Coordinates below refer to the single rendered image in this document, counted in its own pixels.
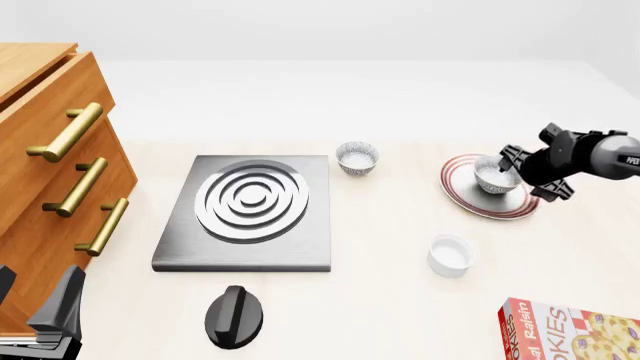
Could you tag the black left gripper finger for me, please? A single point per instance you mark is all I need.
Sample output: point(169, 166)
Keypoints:
point(62, 303)
point(6, 281)

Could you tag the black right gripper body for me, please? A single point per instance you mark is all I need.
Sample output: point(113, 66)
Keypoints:
point(515, 153)

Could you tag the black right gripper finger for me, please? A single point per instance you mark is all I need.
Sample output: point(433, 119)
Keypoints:
point(504, 167)

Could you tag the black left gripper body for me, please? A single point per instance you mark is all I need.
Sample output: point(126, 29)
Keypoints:
point(35, 347)

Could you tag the patterned black white bowl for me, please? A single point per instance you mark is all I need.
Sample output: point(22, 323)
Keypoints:
point(357, 159)
point(492, 183)

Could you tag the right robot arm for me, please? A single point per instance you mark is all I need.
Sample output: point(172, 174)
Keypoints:
point(610, 157)

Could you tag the plate with red rings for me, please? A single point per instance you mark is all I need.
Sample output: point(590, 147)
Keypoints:
point(465, 191)

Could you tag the flat stove plate with rings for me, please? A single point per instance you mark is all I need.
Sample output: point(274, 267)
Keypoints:
point(180, 240)

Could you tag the red printed cookies box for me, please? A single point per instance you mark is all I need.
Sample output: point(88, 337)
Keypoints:
point(540, 333)

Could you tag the small white ramekin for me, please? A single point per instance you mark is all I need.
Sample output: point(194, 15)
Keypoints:
point(450, 255)

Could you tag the round black stove knob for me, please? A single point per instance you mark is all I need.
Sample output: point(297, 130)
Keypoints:
point(232, 318)

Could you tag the wooden cabinet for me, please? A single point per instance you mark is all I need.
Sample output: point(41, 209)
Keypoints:
point(15, 67)

